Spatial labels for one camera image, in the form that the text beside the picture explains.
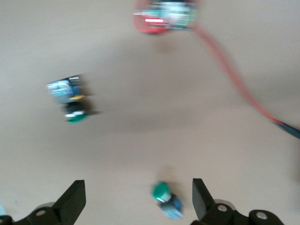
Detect green push button switch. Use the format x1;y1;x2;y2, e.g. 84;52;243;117
45;74;100;124
151;181;185;220

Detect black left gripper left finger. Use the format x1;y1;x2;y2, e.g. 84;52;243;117
0;180;87;225

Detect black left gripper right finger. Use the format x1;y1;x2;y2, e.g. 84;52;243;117
191;178;284;225

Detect red and black wire pair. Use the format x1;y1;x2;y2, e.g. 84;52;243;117
132;7;300;139

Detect small motor controller board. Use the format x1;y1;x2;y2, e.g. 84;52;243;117
132;0;197;33

